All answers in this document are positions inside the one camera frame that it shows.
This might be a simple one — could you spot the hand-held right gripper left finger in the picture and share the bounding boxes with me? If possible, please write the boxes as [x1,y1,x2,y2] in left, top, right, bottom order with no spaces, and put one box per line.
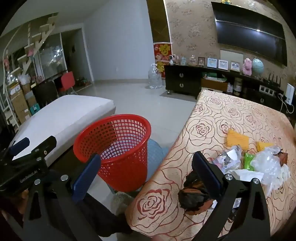
[23,153,102,241]

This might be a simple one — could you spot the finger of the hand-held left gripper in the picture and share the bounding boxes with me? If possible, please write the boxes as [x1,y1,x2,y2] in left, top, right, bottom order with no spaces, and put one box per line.
[29,136,57,160]
[8,137,30,156]

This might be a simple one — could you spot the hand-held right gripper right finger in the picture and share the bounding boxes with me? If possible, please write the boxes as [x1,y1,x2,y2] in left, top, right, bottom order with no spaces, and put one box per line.
[191,151,271,241]

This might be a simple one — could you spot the black orange wrapper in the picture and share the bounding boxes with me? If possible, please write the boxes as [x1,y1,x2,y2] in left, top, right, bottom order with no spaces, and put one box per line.
[178,170,219,216]

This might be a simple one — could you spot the red plastic mesh basket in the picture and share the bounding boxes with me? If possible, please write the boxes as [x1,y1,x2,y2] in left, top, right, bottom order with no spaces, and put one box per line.
[73,114,152,192]

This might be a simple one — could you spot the large yellow foam net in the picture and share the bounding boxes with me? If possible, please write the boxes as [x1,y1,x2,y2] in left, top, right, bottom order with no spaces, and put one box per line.
[226,129,250,149]

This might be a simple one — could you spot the clear plastic bag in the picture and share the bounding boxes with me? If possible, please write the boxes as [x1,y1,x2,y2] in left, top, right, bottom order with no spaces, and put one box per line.
[250,146,290,195]

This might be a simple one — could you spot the brown wrapper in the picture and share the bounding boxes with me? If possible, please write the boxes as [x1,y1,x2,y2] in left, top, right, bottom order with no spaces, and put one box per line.
[276,149,289,166]

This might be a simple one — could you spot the crumpled printed wrapper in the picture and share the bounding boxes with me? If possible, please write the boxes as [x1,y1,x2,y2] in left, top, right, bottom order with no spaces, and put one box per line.
[207,145,245,174]

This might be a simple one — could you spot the white mattress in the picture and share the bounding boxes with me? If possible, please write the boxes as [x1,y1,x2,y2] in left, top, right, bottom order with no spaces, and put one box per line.
[9,95,116,163]

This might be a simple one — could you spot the white paper sheet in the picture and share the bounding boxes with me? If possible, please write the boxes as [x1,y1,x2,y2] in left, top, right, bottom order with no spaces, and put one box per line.
[223,169,264,183]

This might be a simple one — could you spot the person's dark trousers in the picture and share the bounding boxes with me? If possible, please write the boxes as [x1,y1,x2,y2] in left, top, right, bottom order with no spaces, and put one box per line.
[42,190,133,241]

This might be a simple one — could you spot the pale fluffy mat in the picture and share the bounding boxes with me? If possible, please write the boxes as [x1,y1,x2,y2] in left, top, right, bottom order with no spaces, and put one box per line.
[111,192,137,214]

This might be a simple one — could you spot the stack of cardboard boxes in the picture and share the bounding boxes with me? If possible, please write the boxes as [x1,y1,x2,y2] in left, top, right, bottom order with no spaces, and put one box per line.
[7,80,38,124]

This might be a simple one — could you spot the green snack packet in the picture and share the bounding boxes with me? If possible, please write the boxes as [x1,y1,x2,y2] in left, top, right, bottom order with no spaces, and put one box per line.
[243,152,257,171]

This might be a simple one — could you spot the dark brown chair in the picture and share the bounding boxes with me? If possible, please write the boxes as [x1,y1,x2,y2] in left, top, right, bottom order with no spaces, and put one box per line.
[31,81,58,109]

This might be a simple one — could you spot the blue floor mat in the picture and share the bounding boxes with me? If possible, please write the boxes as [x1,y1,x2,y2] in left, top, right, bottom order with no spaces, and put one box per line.
[146,138,170,184]

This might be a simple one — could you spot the rose pattern tablecloth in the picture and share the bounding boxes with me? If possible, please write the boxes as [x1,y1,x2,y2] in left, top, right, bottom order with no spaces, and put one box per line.
[125,89,296,241]

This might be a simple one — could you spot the small yellow foam net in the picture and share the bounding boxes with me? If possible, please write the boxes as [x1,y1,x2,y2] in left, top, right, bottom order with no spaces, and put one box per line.
[257,141,274,152]

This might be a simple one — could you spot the red chair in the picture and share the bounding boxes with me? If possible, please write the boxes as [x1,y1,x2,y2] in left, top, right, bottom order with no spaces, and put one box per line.
[58,71,75,95]

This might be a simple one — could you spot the pale tin cans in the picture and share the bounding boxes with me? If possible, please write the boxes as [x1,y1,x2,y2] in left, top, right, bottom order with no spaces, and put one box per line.
[233,77,243,95]

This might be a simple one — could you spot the black television cabinet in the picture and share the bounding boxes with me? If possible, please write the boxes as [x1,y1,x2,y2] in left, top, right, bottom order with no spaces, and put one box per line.
[163,64,288,114]

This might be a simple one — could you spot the green white package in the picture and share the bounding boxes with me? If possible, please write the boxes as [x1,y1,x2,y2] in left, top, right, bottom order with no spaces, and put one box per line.
[202,72,226,81]

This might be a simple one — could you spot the wooden staircase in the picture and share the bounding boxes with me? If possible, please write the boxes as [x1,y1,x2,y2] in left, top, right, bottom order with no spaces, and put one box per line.
[2,13,58,130]

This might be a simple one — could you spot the white power strip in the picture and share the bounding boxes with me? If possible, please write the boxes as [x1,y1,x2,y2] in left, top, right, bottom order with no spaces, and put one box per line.
[259,85,275,95]

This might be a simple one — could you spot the clear water jug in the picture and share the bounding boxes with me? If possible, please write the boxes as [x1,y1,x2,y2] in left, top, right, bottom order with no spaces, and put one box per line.
[147,63,164,90]

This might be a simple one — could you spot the pink plush toy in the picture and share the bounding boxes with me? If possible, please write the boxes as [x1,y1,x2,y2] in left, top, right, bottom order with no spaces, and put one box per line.
[242,58,253,76]

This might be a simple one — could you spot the black router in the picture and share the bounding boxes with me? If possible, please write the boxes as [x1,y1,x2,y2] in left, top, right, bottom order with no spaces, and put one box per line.
[262,73,282,87]

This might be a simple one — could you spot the white box device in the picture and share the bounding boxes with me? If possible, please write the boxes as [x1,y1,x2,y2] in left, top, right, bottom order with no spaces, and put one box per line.
[285,83,295,103]

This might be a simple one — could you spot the pale blue globe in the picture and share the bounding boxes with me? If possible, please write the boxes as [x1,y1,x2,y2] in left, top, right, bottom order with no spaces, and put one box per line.
[251,58,265,78]

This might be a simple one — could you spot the red floral poster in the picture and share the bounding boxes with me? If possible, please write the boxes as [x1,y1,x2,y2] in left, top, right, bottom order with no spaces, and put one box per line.
[153,42,173,78]

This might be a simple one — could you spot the white cable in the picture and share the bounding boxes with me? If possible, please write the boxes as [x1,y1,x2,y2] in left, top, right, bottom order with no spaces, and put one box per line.
[276,93,294,114]

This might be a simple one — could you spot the white wall panel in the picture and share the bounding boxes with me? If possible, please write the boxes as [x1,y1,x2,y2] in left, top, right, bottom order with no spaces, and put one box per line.
[220,49,244,63]

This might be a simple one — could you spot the wall television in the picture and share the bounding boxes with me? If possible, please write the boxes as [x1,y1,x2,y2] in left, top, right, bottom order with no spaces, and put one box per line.
[211,1,288,66]

